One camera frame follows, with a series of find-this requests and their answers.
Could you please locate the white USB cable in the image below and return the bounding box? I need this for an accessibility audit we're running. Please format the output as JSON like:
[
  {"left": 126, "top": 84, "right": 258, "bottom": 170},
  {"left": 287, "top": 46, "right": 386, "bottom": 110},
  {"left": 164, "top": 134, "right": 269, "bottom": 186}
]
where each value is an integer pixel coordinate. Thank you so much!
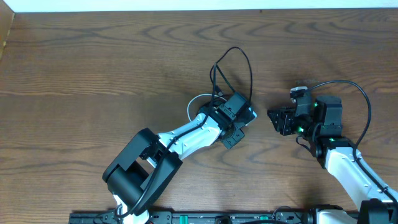
[{"left": 187, "top": 93, "right": 229, "bottom": 123}]

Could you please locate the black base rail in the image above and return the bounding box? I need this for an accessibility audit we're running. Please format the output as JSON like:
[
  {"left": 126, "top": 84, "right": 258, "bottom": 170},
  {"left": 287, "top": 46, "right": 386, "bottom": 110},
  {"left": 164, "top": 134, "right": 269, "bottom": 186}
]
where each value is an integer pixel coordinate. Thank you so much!
[{"left": 68, "top": 207, "right": 317, "bottom": 224}]

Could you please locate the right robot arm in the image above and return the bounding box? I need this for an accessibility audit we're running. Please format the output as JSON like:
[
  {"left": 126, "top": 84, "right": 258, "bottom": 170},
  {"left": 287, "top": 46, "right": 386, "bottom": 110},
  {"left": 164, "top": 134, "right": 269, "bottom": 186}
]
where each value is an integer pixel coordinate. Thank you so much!
[{"left": 267, "top": 90, "right": 397, "bottom": 223}]

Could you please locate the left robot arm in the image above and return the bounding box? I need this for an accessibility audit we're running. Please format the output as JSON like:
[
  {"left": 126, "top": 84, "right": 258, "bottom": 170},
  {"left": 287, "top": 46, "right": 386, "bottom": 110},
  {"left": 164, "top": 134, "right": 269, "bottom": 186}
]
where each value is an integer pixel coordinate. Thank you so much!
[{"left": 102, "top": 92, "right": 257, "bottom": 223}]

